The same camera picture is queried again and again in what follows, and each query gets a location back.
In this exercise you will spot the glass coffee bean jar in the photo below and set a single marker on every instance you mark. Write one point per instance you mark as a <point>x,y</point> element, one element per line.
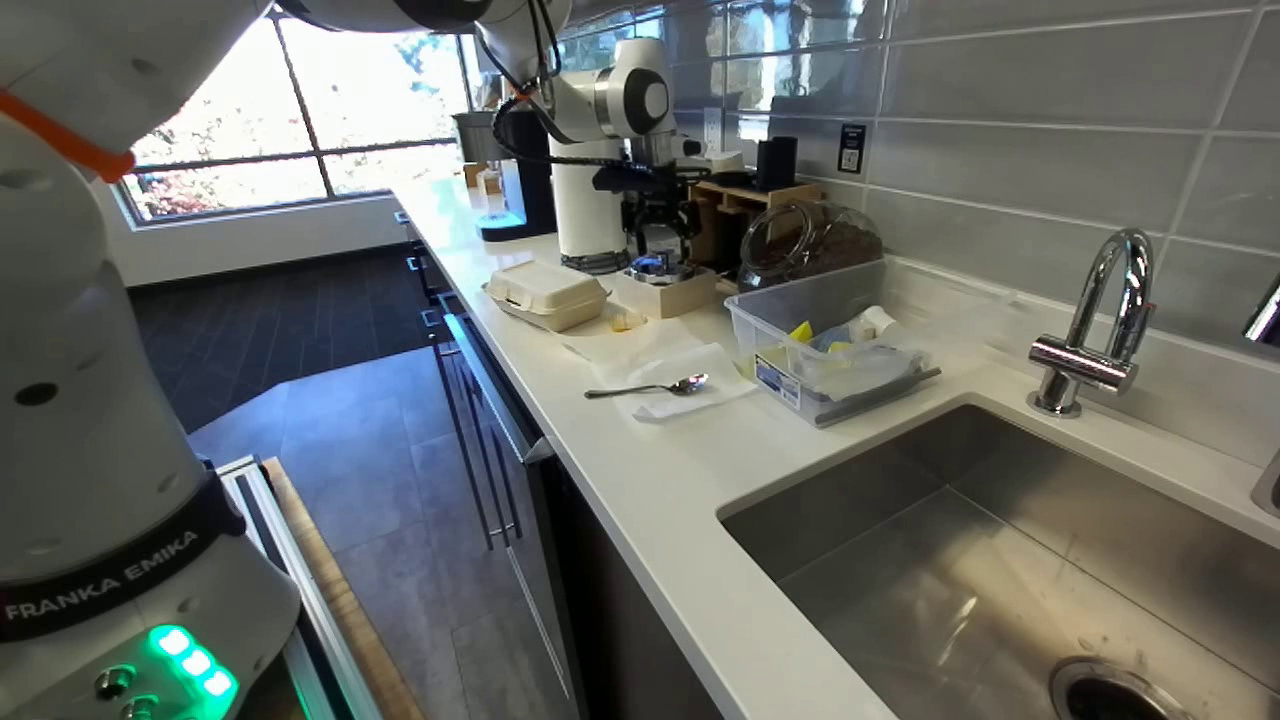
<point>813,245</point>

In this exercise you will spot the robot mounting table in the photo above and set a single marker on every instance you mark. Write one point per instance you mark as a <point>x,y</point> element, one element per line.
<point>333,600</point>

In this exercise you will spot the wooden countertop rack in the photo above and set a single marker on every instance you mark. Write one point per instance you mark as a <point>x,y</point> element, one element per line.
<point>726,213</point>

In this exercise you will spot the black cup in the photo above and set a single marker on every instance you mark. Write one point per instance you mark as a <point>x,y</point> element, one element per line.
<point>776,163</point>

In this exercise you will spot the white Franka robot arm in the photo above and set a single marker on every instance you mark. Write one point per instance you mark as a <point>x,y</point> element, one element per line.
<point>94,465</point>

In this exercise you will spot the wall power outlet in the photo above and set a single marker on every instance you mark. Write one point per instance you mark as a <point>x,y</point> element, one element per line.
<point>850,148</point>

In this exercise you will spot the small wooden box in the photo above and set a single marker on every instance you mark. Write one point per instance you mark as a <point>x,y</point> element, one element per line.
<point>680,294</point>

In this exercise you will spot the small white bottle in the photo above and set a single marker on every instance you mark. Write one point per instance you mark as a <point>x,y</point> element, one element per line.
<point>875,323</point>

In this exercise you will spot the black coffee machine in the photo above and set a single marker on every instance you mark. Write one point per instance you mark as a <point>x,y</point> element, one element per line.
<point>514,185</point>

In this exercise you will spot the white takeout container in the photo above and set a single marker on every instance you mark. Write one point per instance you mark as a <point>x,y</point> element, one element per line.
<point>547,294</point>

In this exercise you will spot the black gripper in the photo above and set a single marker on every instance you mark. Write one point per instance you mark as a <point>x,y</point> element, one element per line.
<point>640,185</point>

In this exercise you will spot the chrome sink faucet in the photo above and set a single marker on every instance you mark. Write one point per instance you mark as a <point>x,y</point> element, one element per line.
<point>1102,353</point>

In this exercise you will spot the black paper towel holder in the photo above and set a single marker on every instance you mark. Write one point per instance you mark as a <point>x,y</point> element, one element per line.
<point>603,262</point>

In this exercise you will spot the dark kitchen cabinet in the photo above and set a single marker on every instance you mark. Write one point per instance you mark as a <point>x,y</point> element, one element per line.
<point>532,520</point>

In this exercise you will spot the stainless steel sink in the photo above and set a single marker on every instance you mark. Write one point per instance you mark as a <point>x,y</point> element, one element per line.
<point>1012,575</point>

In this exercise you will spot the metal spoon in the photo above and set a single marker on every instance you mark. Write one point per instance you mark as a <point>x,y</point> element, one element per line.
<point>653,391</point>

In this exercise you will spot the white paper towel roll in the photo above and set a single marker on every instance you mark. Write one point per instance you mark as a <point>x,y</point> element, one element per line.
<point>580,213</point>

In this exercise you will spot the clear plastic bin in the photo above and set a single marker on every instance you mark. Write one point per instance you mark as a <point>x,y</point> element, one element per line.
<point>832,374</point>

